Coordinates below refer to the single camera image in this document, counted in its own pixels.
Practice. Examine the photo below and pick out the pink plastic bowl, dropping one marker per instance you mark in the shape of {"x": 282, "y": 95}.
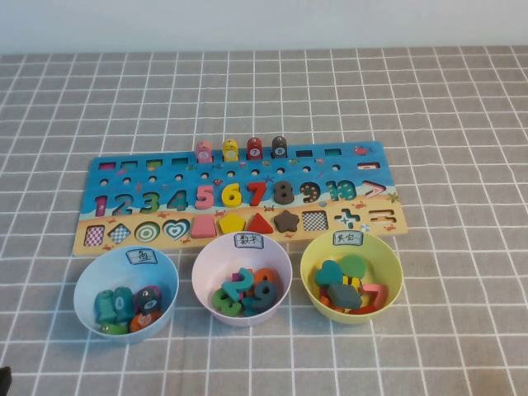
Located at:
{"x": 214, "y": 260}

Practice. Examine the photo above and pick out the orange wooden fish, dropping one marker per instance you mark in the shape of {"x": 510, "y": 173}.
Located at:
{"x": 144, "y": 321}

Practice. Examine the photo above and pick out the grey wooden diamond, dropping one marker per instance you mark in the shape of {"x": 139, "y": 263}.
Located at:
{"x": 345, "y": 296}

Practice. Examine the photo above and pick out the brown wooden star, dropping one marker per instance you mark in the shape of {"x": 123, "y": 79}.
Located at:
{"x": 287, "y": 222}

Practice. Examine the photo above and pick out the purple wooden number one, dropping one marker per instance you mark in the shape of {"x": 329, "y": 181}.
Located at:
{"x": 237, "y": 277}

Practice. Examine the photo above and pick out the brown fish peg eight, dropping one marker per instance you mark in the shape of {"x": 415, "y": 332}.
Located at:
{"x": 279, "y": 148}

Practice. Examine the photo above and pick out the yellow wooden pentagon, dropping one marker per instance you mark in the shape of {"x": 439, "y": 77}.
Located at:
{"x": 232, "y": 224}

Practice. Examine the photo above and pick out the red wooden sign piece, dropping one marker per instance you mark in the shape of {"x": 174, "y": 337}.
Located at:
{"x": 365, "y": 309}

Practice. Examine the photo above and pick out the light blue plastic bowl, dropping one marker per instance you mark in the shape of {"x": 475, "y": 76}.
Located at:
{"x": 95, "y": 276}

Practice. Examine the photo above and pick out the red wooden number seven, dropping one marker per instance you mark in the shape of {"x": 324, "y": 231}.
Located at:
{"x": 259, "y": 194}

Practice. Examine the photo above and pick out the yellow wooden sign piece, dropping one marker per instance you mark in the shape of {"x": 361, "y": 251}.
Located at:
{"x": 352, "y": 281}

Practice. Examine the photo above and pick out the green wooden circle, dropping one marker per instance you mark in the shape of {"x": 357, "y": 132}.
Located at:
{"x": 354, "y": 266}

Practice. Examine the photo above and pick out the brown wooden number eight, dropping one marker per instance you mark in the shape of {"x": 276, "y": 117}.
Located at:
{"x": 284, "y": 198}

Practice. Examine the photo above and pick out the red wooden triangle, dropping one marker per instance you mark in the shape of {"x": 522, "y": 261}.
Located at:
{"x": 260, "y": 226}

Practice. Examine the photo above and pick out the pink wooden greater-than sign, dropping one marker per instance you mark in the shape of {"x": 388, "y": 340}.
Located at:
{"x": 377, "y": 290}

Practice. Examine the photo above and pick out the grey checked tablecloth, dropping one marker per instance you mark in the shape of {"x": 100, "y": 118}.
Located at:
{"x": 453, "y": 350}

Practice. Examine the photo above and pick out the grey wooden fish nine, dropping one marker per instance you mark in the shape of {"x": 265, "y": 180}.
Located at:
{"x": 147, "y": 301}

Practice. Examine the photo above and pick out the red fish peg seven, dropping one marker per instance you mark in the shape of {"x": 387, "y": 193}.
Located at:
{"x": 255, "y": 150}

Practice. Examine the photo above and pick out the paper label on pink bowl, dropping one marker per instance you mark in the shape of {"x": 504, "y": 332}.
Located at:
{"x": 248, "y": 241}

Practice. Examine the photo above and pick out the paper label on blue bowl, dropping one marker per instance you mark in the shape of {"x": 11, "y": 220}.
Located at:
{"x": 141, "y": 255}

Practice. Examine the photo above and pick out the blue wooden number puzzle board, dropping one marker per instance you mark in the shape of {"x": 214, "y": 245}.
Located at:
{"x": 165, "y": 175}

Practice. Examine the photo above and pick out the teal wooden fish four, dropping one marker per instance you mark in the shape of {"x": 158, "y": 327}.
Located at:
{"x": 122, "y": 304}

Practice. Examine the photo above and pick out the green wooden number three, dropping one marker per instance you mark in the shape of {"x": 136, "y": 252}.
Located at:
{"x": 222, "y": 305}

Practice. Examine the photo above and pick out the teal wooden heart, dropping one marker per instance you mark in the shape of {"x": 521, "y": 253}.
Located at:
{"x": 328, "y": 274}

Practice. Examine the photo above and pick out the teal wooden number two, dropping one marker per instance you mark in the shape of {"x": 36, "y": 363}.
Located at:
{"x": 235, "y": 286}

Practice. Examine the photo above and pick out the dark grey wooden number nine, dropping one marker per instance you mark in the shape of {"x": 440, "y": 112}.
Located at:
{"x": 270, "y": 295}

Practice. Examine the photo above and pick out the green wooden fish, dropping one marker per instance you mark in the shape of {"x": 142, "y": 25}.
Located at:
{"x": 113, "y": 329}

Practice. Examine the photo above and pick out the paper label on yellow bowl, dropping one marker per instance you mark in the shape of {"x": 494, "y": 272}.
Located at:
{"x": 347, "y": 239}

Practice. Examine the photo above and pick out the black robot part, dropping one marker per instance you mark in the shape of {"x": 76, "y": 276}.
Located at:
{"x": 4, "y": 381}

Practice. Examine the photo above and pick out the yellow fish peg six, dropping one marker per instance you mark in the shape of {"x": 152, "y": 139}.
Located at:
{"x": 230, "y": 152}

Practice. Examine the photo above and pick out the pink fish peg five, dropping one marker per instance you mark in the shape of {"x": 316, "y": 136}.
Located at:
{"x": 204, "y": 153}

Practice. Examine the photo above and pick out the yellow wooden number six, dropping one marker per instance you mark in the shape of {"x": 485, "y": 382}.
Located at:
{"x": 231, "y": 200}

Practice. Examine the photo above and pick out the pink wooden trapezoid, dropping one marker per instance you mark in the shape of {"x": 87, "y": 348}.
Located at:
{"x": 203, "y": 229}

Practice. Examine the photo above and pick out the pink wooden number five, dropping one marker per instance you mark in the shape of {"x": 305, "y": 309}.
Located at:
{"x": 204, "y": 202}

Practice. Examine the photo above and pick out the teal patterned wooden fish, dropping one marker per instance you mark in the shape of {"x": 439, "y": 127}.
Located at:
{"x": 104, "y": 307}

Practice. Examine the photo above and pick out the orange wooden number ten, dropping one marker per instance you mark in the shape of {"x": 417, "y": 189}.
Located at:
{"x": 266, "y": 274}

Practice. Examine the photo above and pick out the orange wooden shape piece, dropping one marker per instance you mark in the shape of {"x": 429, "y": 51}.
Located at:
{"x": 325, "y": 300}

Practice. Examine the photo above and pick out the yellow plastic bowl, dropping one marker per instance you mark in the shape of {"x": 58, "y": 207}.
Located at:
{"x": 383, "y": 260}

